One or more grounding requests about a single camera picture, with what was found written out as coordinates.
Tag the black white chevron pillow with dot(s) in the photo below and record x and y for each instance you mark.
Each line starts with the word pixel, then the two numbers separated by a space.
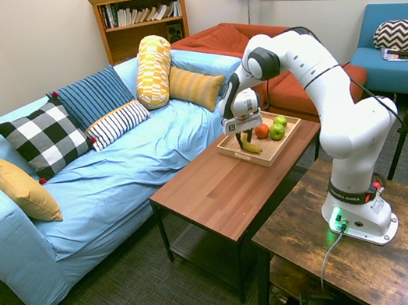
pixel 405 36

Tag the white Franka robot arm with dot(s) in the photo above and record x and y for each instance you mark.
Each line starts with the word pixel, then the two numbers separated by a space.
pixel 342 128

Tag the large orange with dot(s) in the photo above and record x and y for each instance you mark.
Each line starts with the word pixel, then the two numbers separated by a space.
pixel 262 131

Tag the small green apple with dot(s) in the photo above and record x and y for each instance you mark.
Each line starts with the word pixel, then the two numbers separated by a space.
pixel 280 120

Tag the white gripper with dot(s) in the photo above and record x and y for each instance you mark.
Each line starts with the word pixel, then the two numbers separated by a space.
pixel 246 123

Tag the white navy striped pillow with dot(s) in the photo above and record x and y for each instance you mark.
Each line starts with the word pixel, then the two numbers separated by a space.
pixel 118 125

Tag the reddish wood coffee table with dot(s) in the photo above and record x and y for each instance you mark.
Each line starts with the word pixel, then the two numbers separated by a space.
pixel 227 192

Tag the large green apple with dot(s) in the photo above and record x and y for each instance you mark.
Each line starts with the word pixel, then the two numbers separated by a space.
pixel 277 131

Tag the teal blue couch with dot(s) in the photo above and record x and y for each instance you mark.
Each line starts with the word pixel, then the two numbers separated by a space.
pixel 384 73

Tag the magazine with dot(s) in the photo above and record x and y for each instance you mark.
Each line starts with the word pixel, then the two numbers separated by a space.
pixel 400 54

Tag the blue striped pillow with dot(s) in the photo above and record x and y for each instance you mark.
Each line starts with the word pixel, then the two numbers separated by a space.
pixel 93 95

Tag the light wooden tray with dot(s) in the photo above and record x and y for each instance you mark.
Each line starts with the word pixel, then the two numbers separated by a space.
pixel 271 150

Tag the light blue covered sofa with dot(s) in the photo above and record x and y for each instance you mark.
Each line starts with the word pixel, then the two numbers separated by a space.
pixel 113 176

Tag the white paperback book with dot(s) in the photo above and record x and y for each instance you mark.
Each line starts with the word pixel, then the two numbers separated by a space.
pixel 123 17

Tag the rustic dark wood table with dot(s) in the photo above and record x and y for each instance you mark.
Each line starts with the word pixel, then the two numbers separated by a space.
pixel 366 266

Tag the rust orange armchair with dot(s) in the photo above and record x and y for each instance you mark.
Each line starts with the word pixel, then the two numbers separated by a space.
pixel 288 90

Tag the yellow white patterned bolster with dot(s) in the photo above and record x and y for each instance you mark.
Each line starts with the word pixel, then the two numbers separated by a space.
pixel 153 70

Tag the plain mustard pillow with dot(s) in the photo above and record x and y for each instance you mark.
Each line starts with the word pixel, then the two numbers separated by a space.
pixel 20 188

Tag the yellow banana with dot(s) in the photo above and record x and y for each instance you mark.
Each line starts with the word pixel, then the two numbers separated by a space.
pixel 251 147

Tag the small black speaker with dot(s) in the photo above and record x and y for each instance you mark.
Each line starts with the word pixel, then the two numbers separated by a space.
pixel 175 32

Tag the black device under table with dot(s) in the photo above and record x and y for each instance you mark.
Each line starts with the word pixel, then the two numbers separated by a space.
pixel 319 302

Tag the mustard striped pillow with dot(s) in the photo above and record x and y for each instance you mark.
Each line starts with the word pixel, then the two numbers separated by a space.
pixel 196 86

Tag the upright dark book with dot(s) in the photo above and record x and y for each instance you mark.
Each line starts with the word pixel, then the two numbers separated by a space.
pixel 107 16

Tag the black white checked pillow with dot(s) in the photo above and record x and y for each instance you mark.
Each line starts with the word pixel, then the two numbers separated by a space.
pixel 45 139

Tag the wooden bookshelf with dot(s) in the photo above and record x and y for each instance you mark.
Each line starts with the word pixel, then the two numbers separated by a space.
pixel 144 36

